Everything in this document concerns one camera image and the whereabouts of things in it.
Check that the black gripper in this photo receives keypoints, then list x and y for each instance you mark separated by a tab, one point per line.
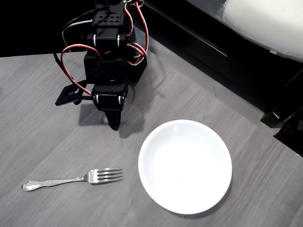
109	99

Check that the metal fork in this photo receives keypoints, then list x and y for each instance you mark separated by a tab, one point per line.
93	177

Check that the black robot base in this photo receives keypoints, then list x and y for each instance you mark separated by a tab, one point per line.
138	71

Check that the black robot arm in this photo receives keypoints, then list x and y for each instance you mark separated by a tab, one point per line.
107	40

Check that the green circuit board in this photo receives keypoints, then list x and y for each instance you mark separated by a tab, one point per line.
136	43

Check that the white round plate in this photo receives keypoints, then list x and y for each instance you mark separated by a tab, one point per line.
184	166

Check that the black box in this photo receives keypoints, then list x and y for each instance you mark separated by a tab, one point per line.
272	119

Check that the white cushion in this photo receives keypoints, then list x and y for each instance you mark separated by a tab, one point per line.
265	21

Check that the black furniture frame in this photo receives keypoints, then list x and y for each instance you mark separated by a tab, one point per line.
213	42

